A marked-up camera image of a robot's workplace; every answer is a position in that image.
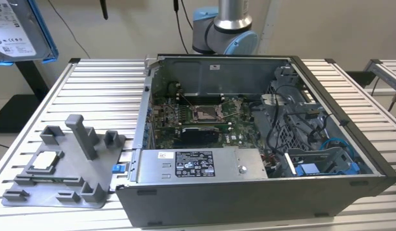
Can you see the green RAM stick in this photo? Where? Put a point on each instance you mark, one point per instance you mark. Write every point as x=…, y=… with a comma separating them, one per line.
x=47, y=179

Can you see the black hanging antenna rod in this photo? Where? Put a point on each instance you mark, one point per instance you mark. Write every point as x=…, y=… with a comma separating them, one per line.
x=105, y=9

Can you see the silver CPU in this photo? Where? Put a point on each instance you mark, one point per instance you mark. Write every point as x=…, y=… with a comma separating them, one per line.
x=46, y=160

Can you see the blue case latch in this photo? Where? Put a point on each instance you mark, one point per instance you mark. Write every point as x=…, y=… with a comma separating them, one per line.
x=118, y=168

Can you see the grey perforated drive cage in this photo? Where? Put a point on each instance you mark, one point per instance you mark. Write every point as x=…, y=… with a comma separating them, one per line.
x=291, y=134

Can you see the green motherboard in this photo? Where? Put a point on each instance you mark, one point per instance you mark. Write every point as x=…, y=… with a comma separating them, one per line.
x=243, y=125

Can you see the black floor stand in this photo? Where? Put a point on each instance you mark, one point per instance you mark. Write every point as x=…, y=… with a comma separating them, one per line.
x=31, y=79

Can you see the black open PC case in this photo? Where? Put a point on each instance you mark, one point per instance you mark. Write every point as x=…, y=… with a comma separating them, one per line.
x=217, y=204

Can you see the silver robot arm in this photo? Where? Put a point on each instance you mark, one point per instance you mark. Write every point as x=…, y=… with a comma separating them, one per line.
x=233, y=14

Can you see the silver power supply unit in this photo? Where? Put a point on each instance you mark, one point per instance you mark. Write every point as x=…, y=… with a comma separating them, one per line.
x=153, y=166

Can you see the black graphics card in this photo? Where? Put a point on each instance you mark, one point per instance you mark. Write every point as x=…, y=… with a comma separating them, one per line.
x=198, y=137

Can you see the black RAM slot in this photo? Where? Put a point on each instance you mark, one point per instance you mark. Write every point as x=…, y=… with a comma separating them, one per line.
x=201, y=101
x=201, y=96

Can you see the grey disk bay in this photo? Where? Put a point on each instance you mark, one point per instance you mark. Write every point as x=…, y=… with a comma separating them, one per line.
x=314, y=154

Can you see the hard disk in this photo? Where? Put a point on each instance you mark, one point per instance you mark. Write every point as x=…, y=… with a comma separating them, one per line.
x=11, y=29

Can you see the thin metal locking lever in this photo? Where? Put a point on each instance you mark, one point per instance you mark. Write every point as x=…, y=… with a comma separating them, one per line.
x=187, y=99

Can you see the grey plastic parts rack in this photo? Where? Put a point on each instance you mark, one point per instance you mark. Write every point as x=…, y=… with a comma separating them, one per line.
x=73, y=168

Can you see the CPU socket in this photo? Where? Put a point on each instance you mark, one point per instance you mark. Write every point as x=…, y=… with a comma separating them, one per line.
x=207, y=113

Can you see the metal slat side table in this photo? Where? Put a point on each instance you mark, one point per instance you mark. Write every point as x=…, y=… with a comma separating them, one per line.
x=390, y=69

